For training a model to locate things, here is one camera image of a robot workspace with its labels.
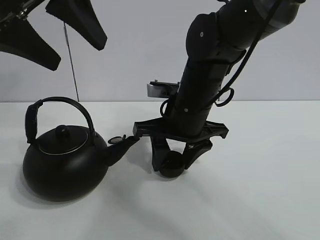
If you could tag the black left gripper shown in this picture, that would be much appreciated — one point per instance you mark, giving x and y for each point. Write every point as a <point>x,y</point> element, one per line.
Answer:
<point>18,37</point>

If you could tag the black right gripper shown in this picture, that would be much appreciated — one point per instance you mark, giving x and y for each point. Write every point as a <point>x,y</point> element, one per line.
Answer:
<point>159,131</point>

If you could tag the small black teacup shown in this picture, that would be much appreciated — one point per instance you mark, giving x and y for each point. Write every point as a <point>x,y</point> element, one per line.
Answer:
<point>173,165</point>

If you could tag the black round teapot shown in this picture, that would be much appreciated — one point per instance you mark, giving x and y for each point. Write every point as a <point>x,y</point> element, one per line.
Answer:
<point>68,161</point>

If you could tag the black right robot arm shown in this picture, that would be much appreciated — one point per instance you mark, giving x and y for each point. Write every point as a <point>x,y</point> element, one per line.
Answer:
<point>218,46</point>

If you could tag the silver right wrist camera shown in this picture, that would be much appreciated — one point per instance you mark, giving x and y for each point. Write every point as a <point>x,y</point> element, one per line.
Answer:
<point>158,89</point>

